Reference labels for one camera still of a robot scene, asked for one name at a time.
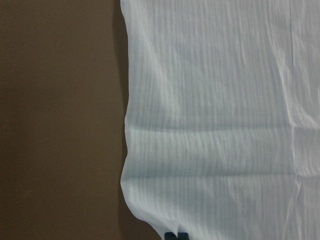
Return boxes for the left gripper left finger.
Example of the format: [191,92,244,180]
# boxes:
[164,232,177,240]

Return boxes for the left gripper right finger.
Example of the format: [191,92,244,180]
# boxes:
[177,232,189,240]

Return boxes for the light blue striped shirt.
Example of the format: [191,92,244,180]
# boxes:
[120,0,320,240]

